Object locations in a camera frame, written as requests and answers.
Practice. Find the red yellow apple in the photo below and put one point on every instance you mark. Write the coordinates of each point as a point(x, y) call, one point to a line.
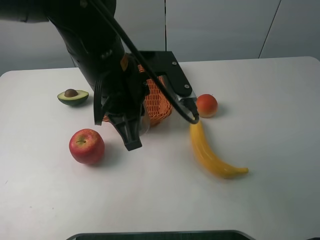
point(87, 146)

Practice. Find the yellow banana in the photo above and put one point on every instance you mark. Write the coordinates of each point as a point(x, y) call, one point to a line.
point(208, 159)

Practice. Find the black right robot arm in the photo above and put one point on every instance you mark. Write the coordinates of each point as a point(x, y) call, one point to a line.
point(92, 43)

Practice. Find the halved avocado with pit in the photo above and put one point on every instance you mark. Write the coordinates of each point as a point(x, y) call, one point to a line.
point(72, 97)

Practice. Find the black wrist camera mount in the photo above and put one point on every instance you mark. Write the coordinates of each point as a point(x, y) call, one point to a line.
point(165, 64)

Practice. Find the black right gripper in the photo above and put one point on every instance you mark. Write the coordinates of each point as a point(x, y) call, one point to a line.
point(119, 94)

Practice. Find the red orange peach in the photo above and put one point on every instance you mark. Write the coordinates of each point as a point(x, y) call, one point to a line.
point(207, 105)

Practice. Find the orange wicker basket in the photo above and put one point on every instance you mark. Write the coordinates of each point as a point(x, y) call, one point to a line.
point(156, 105)

